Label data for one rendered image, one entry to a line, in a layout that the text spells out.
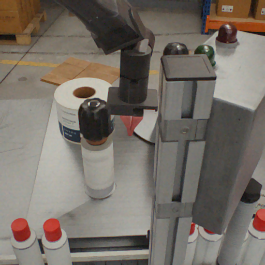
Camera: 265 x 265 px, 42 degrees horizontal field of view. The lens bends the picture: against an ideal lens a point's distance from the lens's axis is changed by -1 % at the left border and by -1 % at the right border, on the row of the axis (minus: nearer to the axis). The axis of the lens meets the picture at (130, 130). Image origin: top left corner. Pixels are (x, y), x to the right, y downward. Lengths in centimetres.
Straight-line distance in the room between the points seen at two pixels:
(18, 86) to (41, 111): 190
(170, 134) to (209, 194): 10
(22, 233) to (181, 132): 47
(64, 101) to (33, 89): 212
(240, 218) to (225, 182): 17
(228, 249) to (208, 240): 14
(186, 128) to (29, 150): 99
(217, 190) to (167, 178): 6
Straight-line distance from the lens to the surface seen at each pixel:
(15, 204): 112
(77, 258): 88
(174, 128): 34
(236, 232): 58
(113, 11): 57
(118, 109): 69
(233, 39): 43
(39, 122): 141
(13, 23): 407
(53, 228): 71
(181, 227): 45
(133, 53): 64
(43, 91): 322
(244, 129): 34
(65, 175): 110
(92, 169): 94
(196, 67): 33
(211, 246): 77
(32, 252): 78
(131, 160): 113
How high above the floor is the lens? 165
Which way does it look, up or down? 38 degrees down
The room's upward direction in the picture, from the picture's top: straight up
